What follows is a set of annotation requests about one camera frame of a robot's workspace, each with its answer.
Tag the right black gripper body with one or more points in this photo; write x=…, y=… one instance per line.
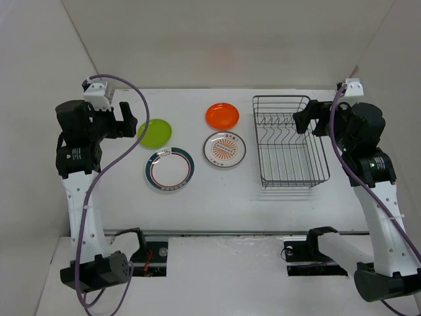
x=342, y=115

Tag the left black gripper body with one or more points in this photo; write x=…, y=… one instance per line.
x=103, y=124

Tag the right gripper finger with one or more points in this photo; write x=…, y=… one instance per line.
x=302, y=118
x=322, y=128

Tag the green plate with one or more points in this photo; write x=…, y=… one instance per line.
x=158, y=133

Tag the white plate teal rim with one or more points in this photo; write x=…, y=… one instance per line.
x=169, y=169

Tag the white plate orange sunburst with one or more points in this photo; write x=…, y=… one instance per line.
x=224, y=149

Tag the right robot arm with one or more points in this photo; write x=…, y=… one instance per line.
x=394, y=269

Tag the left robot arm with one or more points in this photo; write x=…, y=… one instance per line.
x=101, y=264

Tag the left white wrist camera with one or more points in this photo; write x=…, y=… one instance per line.
x=98, y=93

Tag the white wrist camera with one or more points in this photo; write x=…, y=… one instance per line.
x=98, y=93
x=351, y=87

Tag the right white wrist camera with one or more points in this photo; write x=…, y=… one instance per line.
x=351, y=87

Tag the grey wire dish rack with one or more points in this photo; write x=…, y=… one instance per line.
x=287, y=159

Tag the aluminium table rail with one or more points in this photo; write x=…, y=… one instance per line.
x=223, y=232

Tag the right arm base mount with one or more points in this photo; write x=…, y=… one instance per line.
x=303, y=257

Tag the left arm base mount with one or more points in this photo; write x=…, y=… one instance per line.
x=149, y=255

